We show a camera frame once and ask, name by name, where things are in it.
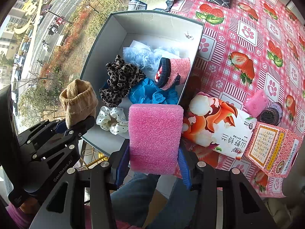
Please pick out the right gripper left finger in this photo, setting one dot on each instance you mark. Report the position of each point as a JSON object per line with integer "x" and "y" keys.
{"x": 122, "y": 165}

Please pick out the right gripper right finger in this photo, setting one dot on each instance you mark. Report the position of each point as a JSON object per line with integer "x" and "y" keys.
{"x": 186, "y": 166}

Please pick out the white polka dot scrunchie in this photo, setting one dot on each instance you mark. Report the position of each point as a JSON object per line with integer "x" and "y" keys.
{"x": 113, "y": 120}

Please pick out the beige sock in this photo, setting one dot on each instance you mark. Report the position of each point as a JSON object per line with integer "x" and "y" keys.
{"x": 79, "y": 101}

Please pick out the blue fabric scrunchie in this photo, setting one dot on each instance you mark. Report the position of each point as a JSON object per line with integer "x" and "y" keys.
{"x": 146, "y": 92}

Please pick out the leopard print scrunchie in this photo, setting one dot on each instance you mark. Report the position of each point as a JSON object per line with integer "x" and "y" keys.
{"x": 123, "y": 77}

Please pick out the pink navy striped sock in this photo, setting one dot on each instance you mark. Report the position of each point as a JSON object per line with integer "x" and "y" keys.
{"x": 172, "y": 72}

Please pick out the fluffy light blue scrunchie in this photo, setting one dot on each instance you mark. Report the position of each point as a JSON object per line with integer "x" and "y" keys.
{"x": 147, "y": 59}

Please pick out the floral tissue pack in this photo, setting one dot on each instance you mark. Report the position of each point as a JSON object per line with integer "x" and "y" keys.
{"x": 217, "y": 125}

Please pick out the pink patterned carton box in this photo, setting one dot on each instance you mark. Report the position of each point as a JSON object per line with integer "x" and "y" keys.
{"x": 273, "y": 149}

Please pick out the pink foam sponge with holes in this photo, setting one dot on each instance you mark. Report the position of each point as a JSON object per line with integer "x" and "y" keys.
{"x": 257, "y": 103}

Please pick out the dark beaded rolled sock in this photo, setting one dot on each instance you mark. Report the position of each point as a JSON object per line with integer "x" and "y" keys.
{"x": 269, "y": 116}

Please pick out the lavender knitted rolled sock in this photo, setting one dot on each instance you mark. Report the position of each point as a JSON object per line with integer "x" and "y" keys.
{"x": 278, "y": 107}

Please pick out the pink strawberry tablecloth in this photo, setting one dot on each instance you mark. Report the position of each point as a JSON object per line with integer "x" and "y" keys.
{"x": 253, "y": 45}

